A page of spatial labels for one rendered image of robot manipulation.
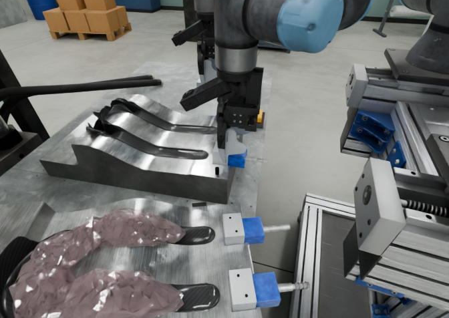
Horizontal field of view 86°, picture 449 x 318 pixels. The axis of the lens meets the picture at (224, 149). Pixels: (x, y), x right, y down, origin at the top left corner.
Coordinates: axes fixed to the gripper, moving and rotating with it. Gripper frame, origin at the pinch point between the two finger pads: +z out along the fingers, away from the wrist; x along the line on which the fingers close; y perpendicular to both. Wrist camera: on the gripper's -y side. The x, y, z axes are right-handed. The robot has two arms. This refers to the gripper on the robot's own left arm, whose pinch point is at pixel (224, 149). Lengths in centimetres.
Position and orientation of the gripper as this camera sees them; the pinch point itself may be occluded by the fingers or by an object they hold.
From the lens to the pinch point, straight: 57.6
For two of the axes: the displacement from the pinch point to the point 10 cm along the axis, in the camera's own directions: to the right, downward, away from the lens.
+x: 2.0, -6.3, 7.5
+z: 0.0, 7.7, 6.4
